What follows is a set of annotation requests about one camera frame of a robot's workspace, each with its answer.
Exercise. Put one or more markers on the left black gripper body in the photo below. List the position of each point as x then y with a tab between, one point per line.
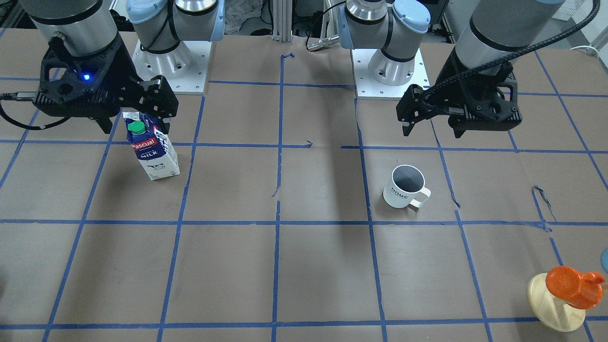
445	78

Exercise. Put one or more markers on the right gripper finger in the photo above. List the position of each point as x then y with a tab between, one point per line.
164	124
106	124

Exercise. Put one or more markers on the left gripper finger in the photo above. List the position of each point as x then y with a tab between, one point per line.
459	131
407	127

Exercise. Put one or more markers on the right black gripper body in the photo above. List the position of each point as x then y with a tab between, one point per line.
127	80

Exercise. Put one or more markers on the Pascal milk carton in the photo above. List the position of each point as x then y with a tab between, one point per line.
152	147

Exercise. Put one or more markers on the white HOME mug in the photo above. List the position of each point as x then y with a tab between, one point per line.
406	187

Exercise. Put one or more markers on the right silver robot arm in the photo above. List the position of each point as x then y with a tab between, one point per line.
159	25

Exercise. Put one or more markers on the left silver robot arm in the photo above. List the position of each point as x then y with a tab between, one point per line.
496	29

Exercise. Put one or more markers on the blue mug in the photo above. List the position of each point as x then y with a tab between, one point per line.
604	259

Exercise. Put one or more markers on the orange mug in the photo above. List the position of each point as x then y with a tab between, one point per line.
579	290

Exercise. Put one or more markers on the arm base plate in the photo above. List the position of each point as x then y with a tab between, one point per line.
375	85
185	68

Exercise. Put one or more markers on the aluminium frame post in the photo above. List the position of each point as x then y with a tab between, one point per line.
282	21

